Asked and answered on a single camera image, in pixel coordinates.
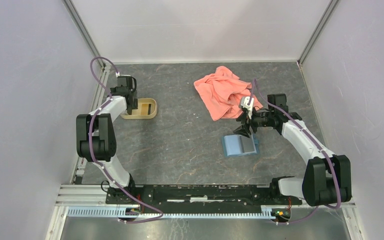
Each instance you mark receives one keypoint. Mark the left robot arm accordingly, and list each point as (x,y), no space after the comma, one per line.
(95,133)

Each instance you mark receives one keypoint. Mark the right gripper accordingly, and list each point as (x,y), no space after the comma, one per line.
(243,130)

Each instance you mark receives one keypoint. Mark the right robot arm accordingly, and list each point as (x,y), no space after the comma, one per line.
(327,177)

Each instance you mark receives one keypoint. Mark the aluminium frame rail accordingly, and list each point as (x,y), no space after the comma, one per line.
(76,193)

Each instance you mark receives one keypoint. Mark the gold card in tray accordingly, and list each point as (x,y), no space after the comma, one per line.
(145,108)

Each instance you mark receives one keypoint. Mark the beige oval card tray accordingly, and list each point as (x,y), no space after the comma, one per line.
(135,114)

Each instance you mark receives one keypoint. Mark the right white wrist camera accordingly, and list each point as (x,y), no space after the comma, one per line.
(247,105)

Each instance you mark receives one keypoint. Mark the black VIP card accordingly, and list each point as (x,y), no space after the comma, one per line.
(247,145)

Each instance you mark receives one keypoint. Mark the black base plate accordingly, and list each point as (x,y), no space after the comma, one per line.
(199,199)

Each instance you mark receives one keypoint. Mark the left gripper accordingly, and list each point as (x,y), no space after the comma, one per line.
(134,105)

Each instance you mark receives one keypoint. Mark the pink cloth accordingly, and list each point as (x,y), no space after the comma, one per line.
(221,93)

